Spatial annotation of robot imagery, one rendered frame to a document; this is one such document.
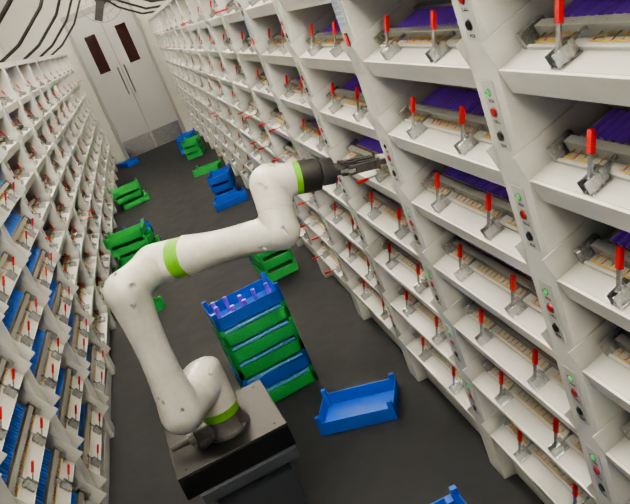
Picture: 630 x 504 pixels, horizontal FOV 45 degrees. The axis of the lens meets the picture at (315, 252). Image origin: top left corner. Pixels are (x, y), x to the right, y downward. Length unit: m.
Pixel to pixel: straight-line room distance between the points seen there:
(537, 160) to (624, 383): 0.41
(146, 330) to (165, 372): 0.14
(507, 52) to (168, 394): 1.39
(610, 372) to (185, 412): 1.24
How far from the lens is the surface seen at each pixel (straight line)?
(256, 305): 3.08
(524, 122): 1.28
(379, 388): 3.00
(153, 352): 2.16
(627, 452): 1.56
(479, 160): 1.47
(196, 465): 2.39
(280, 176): 2.01
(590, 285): 1.32
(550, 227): 1.34
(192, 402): 2.24
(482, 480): 2.46
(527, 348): 1.88
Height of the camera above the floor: 1.55
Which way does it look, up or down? 19 degrees down
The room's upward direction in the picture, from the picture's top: 22 degrees counter-clockwise
